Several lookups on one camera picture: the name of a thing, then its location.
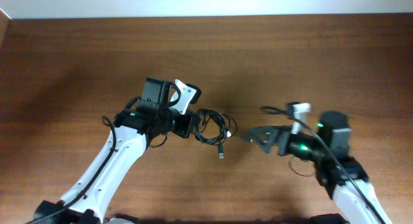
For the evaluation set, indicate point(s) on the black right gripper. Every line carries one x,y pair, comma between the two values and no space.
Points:
273,132

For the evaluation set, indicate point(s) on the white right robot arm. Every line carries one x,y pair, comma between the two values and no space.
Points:
344,179

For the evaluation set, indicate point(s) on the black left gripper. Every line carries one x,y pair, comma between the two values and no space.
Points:
184,130

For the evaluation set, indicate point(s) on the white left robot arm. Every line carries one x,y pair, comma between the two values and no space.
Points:
131,134

